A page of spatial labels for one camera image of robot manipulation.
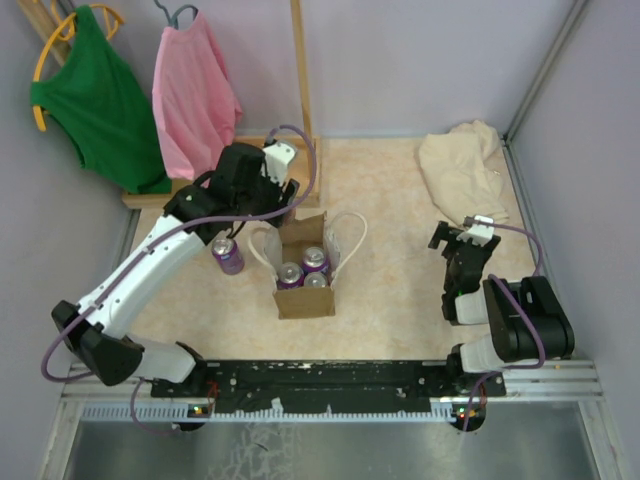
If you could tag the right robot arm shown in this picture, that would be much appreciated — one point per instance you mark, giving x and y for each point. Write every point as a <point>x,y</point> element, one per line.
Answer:
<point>527,324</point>

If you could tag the white cable duct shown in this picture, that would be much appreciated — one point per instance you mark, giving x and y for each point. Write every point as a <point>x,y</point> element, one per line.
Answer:
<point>176,412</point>

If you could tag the aluminium rail frame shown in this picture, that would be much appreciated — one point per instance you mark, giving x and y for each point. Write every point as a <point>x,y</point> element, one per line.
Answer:
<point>562,381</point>

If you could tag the yellow clothes hanger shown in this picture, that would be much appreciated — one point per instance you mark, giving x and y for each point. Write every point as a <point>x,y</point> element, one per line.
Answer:
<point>63,33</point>

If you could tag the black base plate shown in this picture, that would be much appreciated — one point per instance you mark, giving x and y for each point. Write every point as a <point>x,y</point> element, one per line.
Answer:
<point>314,387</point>

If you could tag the canvas bag with white handles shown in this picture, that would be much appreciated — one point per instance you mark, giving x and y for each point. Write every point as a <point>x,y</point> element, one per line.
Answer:
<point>273,247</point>

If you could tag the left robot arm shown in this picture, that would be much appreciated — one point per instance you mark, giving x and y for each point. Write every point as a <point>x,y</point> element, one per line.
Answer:
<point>249,183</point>

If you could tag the wooden clothes rack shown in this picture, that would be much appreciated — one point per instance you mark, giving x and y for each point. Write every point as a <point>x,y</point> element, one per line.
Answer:
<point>43,23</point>

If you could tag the pink shirt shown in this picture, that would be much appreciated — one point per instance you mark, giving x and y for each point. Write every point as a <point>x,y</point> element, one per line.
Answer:
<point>194,106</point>

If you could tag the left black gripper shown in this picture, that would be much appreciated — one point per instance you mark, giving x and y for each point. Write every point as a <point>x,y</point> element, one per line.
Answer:
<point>276,189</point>

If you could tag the purple can front left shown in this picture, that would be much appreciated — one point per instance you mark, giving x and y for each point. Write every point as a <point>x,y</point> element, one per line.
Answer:
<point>290,276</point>

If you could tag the cream folded cloth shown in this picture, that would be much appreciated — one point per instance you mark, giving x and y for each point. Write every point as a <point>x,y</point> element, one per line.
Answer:
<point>457,178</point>

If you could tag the red soda can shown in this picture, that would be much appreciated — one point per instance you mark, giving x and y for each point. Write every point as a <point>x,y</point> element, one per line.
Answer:
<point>290,217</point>

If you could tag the grey clothes hanger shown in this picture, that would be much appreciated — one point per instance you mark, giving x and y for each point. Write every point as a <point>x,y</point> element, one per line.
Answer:
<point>173,18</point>

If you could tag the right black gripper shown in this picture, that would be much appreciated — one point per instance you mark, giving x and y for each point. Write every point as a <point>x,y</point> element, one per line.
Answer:
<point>444,232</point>

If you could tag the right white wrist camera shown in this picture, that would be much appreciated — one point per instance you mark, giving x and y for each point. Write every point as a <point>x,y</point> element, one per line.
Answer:
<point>478,229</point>

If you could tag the green tank top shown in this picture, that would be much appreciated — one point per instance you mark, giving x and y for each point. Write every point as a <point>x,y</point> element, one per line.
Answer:
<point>97,101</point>

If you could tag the purple can middle right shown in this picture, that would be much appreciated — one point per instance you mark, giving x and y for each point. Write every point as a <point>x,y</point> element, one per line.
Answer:
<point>315,260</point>

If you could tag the metal corner post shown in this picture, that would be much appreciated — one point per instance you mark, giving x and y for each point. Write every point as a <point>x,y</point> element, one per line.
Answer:
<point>568,29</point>

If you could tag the purple soda can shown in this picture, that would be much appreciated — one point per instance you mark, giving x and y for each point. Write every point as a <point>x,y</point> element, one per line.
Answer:
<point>228,256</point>

